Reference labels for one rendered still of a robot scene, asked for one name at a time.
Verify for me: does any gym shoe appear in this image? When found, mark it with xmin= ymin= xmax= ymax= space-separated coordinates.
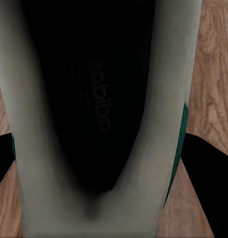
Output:
xmin=0 ymin=0 xmax=202 ymax=238

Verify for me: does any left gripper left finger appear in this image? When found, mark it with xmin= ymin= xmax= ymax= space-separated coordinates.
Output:
xmin=0 ymin=133 xmax=15 ymax=183

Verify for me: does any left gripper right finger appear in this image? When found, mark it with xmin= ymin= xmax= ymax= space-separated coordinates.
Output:
xmin=180 ymin=132 xmax=228 ymax=238

